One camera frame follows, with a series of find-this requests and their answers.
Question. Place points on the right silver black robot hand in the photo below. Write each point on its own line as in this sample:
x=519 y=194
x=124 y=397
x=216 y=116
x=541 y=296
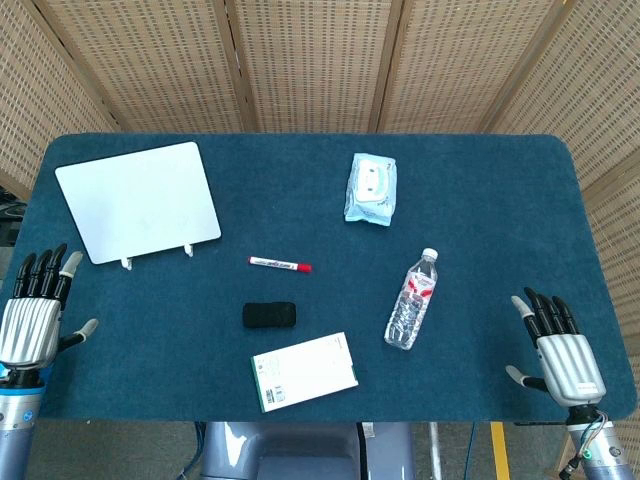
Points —
x=570 y=365

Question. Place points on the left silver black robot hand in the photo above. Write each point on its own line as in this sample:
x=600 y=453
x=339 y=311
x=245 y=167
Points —
x=30 y=320

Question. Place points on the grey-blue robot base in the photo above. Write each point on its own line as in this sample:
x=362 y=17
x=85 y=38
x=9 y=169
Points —
x=300 y=450

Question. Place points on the red white marker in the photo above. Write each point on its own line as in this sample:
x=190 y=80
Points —
x=280 y=264

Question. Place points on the white board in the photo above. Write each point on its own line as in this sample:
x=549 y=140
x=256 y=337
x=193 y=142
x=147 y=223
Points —
x=140 y=200

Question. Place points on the blue felt table mat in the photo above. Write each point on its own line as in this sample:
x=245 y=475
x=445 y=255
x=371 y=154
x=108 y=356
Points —
x=300 y=200

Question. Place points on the woven bamboo folding screen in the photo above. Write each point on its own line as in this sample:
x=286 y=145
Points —
x=310 y=65

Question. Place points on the black eraser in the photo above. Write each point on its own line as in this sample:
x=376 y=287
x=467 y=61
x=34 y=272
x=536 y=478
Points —
x=269 y=315

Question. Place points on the dark background equipment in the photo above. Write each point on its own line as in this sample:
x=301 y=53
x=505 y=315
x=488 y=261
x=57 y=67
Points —
x=10 y=215

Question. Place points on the white green-edged cardboard box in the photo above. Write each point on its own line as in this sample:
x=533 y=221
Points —
x=305 y=372

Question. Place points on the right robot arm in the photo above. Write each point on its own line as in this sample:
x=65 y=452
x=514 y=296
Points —
x=612 y=457

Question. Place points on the clear plastic water bottle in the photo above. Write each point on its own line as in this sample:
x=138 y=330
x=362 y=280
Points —
x=412 y=300

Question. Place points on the light blue wet wipes pack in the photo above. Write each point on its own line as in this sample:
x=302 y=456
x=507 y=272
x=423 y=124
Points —
x=370 y=192

